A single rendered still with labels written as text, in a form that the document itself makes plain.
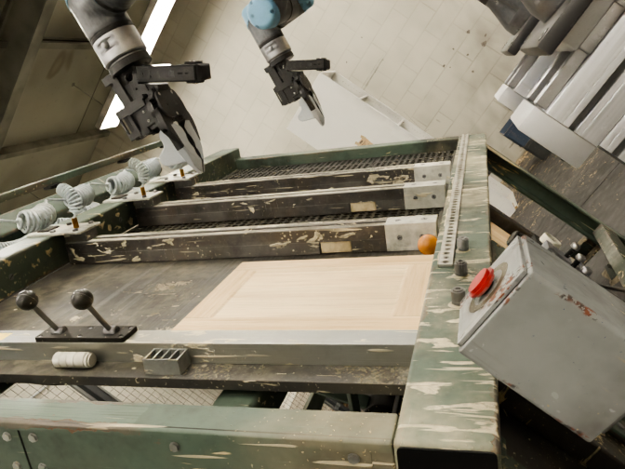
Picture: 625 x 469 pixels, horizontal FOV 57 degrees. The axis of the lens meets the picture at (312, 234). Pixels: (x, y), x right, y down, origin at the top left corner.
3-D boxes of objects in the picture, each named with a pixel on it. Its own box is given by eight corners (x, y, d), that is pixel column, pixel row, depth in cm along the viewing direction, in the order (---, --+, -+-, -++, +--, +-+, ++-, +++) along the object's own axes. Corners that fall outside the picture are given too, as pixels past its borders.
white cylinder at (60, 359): (54, 370, 108) (89, 371, 105) (49, 356, 107) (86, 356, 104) (64, 362, 110) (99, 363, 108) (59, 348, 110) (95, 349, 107)
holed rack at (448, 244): (453, 266, 116) (452, 263, 115) (437, 267, 116) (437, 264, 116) (469, 134, 266) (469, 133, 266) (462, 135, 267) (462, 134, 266)
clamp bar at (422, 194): (445, 208, 172) (440, 128, 166) (109, 230, 208) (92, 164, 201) (447, 200, 182) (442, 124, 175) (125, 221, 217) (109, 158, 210)
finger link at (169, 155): (180, 185, 98) (152, 137, 96) (207, 169, 96) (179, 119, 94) (172, 189, 95) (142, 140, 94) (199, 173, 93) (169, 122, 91)
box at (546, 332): (684, 375, 55) (527, 268, 56) (596, 450, 60) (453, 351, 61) (651, 318, 66) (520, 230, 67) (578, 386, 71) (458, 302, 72)
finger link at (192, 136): (189, 180, 101) (162, 134, 99) (216, 166, 98) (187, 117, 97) (180, 185, 98) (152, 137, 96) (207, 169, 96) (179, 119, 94)
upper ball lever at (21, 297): (66, 342, 111) (24, 302, 102) (49, 342, 112) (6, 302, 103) (74, 326, 114) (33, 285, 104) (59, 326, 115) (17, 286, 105)
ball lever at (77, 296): (119, 343, 108) (81, 301, 98) (101, 343, 109) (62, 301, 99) (126, 326, 110) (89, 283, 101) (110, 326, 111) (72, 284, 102)
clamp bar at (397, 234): (437, 252, 138) (429, 154, 131) (35, 268, 173) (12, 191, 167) (440, 238, 147) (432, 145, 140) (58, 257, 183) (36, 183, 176)
